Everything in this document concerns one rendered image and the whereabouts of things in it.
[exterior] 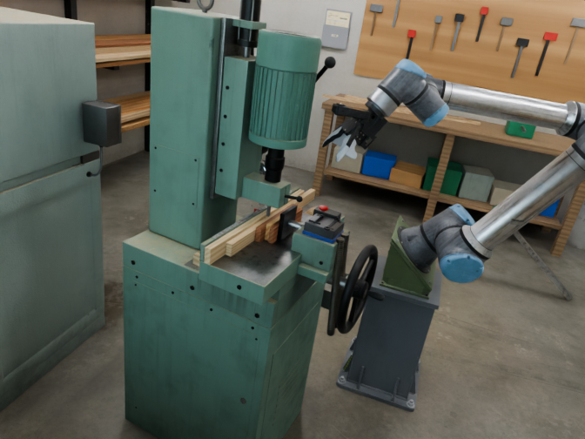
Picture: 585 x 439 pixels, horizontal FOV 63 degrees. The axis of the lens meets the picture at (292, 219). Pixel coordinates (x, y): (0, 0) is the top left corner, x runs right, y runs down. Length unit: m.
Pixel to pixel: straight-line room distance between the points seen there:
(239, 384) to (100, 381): 0.86
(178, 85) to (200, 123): 0.13
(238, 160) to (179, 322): 0.57
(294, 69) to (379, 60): 3.36
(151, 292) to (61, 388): 0.80
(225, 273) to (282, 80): 0.54
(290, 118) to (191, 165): 0.35
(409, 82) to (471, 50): 3.12
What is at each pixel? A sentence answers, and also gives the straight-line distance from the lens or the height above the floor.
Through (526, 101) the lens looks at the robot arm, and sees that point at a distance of 1.78.
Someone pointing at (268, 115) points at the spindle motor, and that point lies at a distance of 1.36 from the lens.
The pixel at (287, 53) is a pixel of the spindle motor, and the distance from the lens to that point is 1.32.
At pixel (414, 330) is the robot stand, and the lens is 2.14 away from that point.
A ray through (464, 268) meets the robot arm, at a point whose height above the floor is 0.79.
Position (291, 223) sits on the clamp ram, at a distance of 1.49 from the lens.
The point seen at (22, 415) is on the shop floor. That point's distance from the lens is 2.25.
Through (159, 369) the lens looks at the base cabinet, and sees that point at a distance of 1.83.
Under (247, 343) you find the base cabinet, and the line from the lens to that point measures 1.50.
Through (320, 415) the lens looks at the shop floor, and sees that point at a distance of 2.21.
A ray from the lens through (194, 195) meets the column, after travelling 1.53.
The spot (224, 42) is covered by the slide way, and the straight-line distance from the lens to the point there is 1.43.
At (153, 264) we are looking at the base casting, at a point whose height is 0.76.
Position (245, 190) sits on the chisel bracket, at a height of 1.03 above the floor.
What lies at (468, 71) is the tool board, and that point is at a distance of 4.61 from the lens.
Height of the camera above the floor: 1.58
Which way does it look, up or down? 24 degrees down
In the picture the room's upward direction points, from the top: 8 degrees clockwise
